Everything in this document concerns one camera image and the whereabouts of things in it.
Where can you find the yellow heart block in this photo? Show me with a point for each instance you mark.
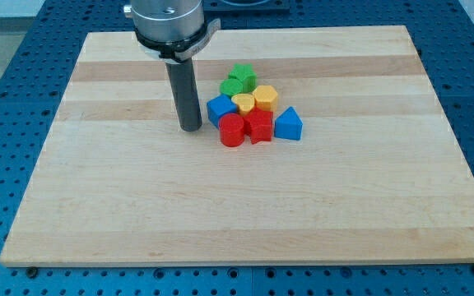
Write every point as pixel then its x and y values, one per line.
pixel 245 103

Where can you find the wooden board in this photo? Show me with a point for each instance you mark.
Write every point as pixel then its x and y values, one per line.
pixel 377 178

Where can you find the yellow hexagon block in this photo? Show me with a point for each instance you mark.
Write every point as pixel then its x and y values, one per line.
pixel 266 98

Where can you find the blue triangle block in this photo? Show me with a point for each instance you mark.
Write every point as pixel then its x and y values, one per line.
pixel 288 125

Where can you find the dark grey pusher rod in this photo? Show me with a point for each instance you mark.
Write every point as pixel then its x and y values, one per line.
pixel 184 89

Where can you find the red cylinder block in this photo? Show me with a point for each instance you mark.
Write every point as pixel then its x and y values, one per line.
pixel 231 128

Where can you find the green star block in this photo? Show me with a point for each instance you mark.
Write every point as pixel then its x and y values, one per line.
pixel 246 75

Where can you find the blue cube block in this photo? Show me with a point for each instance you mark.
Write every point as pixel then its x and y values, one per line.
pixel 219 107

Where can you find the red star block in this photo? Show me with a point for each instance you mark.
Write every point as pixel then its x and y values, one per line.
pixel 258 125

